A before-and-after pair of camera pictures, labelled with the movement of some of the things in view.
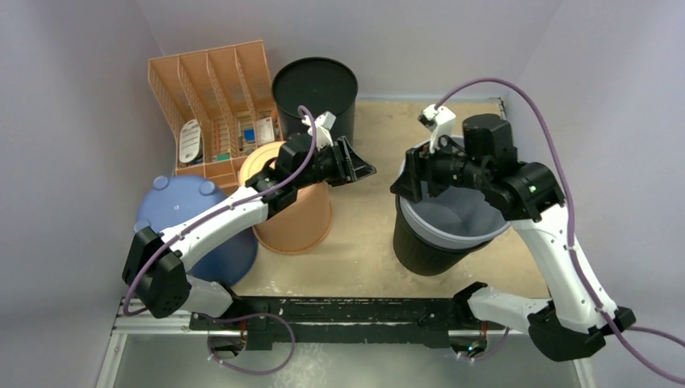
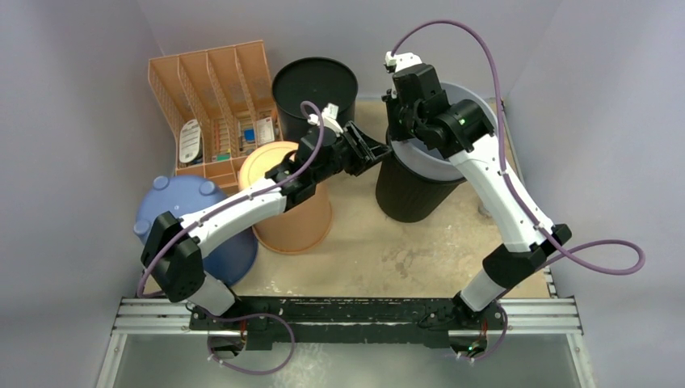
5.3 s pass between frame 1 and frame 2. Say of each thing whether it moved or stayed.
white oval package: stayed
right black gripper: moved
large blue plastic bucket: stayed
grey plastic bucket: moved
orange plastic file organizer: stayed
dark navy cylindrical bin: stayed
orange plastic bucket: stayed
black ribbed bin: moved
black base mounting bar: stayed
